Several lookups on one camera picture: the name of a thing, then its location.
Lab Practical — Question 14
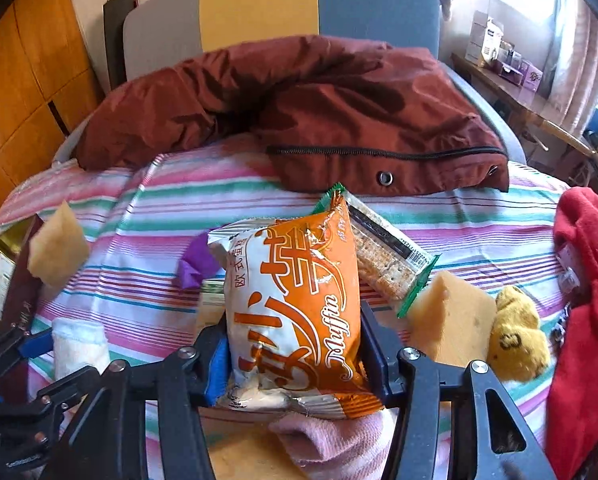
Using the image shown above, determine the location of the yellow sponge wedge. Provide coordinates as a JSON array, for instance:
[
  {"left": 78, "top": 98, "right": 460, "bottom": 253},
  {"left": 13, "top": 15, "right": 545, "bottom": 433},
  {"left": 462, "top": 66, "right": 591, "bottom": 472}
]
[{"left": 406, "top": 271, "right": 496, "bottom": 367}]

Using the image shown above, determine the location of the pink striped sock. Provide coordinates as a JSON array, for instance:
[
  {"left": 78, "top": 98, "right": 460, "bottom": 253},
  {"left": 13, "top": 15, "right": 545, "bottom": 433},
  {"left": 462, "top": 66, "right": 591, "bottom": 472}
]
[{"left": 268, "top": 408, "right": 396, "bottom": 479}]

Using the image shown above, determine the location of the green cracker packet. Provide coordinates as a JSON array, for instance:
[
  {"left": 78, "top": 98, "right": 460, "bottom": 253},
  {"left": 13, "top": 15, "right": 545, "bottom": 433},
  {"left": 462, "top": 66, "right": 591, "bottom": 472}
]
[{"left": 313, "top": 183, "right": 440, "bottom": 318}]

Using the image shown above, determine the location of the yellow plush toy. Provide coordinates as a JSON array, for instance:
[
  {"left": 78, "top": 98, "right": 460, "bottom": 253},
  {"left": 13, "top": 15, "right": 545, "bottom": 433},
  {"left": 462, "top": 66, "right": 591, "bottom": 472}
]
[{"left": 486, "top": 286, "right": 550, "bottom": 382}]

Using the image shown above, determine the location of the yellow sponge block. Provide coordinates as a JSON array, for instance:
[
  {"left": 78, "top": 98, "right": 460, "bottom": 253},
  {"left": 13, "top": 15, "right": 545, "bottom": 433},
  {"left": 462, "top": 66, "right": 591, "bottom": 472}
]
[{"left": 28, "top": 202, "right": 90, "bottom": 290}]

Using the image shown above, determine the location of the purple snack packet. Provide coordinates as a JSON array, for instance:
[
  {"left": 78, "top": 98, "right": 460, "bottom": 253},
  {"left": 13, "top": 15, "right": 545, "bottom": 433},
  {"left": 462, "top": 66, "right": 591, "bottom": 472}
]
[{"left": 174, "top": 232, "right": 222, "bottom": 289}]

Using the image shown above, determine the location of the orange muffin snack bag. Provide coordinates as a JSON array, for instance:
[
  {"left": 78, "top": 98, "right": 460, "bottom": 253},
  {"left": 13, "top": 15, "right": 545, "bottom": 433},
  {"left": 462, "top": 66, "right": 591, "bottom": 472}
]
[{"left": 208, "top": 193, "right": 382, "bottom": 419}]

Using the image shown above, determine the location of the striped tablecloth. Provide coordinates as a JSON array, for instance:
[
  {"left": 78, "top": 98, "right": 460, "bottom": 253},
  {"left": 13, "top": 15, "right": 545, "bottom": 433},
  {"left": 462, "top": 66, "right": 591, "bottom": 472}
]
[{"left": 0, "top": 136, "right": 566, "bottom": 365}]

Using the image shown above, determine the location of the red fleece garment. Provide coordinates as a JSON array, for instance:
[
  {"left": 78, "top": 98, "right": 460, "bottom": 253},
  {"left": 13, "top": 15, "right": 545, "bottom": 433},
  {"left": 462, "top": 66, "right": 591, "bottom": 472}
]
[{"left": 545, "top": 188, "right": 598, "bottom": 479}]

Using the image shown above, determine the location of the orange wooden cabinet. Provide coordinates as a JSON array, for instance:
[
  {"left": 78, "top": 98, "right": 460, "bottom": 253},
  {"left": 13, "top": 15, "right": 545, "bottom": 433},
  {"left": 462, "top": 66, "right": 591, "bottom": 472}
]
[{"left": 0, "top": 0, "right": 104, "bottom": 206}]

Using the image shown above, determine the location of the maroon down jacket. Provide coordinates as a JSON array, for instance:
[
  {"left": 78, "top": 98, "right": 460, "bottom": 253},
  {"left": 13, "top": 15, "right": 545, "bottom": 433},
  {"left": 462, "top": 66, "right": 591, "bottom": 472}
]
[{"left": 75, "top": 35, "right": 509, "bottom": 196}]

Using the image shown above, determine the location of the wooden side desk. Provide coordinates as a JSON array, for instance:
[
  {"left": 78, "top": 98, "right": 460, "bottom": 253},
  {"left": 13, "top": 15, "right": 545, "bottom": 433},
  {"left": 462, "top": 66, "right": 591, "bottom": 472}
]
[{"left": 451, "top": 53, "right": 598, "bottom": 182}]

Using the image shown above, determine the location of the black rolled mat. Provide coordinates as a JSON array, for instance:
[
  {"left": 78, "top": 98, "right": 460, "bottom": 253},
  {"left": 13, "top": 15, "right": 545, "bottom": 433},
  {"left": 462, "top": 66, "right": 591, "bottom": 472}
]
[{"left": 102, "top": 0, "right": 137, "bottom": 89}]

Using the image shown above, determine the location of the pink curtain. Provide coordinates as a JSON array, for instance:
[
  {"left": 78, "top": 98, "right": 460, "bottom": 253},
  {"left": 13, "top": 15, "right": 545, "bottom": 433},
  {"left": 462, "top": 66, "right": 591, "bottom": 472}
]
[{"left": 546, "top": 0, "right": 598, "bottom": 138}]

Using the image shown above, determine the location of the grey yellow blue chair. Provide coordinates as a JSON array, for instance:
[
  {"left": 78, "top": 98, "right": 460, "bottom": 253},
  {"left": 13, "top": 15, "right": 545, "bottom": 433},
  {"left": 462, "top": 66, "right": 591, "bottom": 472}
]
[{"left": 51, "top": 0, "right": 528, "bottom": 166}]

